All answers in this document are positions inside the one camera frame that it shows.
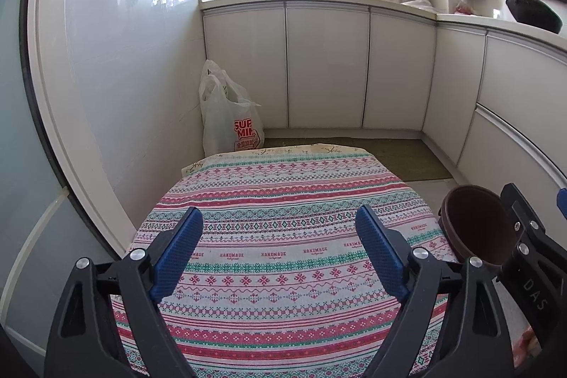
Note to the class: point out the white plastic shopping bag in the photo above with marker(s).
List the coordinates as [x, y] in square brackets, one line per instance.
[226, 116]

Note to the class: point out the white kitchen cabinets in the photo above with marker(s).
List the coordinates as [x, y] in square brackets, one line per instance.
[328, 59]

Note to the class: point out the striped patterned tablecloth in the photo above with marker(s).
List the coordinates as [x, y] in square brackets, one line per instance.
[283, 271]

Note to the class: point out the black wok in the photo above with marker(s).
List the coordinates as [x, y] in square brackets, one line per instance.
[534, 12]

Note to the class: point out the frosted glass sliding door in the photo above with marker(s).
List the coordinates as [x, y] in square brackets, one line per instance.
[26, 139]

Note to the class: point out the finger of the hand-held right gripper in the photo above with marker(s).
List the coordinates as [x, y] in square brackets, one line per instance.
[525, 214]
[562, 205]

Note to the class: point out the brown plastic bin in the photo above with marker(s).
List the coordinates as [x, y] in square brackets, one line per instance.
[474, 223]

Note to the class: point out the red plastic bag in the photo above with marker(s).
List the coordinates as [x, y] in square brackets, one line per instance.
[464, 6]

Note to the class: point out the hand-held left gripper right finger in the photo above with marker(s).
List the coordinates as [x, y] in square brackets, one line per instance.
[381, 254]

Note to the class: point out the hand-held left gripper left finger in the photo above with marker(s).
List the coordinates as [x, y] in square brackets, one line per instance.
[177, 254]

